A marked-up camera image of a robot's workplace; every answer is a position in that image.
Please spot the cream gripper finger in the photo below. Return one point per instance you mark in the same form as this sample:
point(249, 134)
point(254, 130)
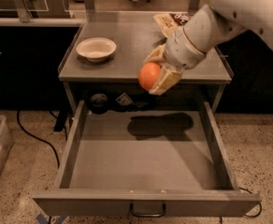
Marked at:
point(167, 78)
point(157, 55)

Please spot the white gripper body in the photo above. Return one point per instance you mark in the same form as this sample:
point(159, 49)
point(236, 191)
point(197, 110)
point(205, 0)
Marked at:
point(182, 50)

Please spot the orange fruit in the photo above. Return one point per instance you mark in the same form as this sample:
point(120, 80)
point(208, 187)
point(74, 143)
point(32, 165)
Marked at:
point(148, 75)

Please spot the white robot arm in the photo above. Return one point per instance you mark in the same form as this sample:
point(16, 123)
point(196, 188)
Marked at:
point(222, 20)

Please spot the grey counter cabinet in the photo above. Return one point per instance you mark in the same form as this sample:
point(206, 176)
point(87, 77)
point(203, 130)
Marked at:
point(136, 34)

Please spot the grey open drawer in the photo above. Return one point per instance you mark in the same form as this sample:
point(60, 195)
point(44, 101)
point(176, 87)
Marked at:
point(149, 157)

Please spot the brown and white chip bag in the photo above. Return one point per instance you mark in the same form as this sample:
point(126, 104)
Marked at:
point(169, 22)

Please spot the white bowl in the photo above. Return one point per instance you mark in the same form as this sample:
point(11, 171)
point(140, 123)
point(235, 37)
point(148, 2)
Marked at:
point(96, 49)

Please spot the black round device with tag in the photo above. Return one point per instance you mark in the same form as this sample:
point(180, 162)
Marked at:
point(100, 102)

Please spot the blue tape on floor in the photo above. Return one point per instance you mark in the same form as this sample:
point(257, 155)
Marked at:
point(50, 219)

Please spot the black metal drawer handle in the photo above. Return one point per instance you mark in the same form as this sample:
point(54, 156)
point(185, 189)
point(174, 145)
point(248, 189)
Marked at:
point(138, 210)

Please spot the white horizontal rail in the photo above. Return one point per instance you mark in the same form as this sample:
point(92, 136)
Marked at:
point(12, 22)

